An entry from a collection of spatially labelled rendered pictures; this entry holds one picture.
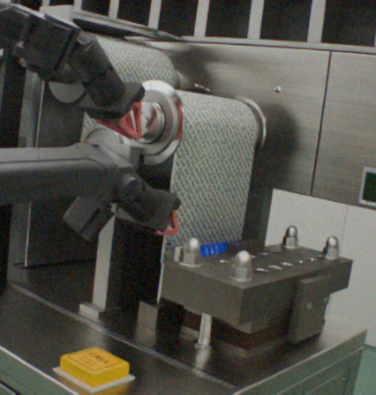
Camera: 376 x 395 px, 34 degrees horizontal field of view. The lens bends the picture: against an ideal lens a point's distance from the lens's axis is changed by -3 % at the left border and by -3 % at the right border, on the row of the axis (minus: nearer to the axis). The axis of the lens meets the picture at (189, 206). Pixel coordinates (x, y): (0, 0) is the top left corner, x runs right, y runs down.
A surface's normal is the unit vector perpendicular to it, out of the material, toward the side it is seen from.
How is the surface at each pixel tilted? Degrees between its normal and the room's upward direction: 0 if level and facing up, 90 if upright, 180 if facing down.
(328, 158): 90
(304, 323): 90
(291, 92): 90
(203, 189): 90
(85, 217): 75
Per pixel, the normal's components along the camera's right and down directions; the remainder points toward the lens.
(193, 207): 0.77, 0.20
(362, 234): -0.63, 0.04
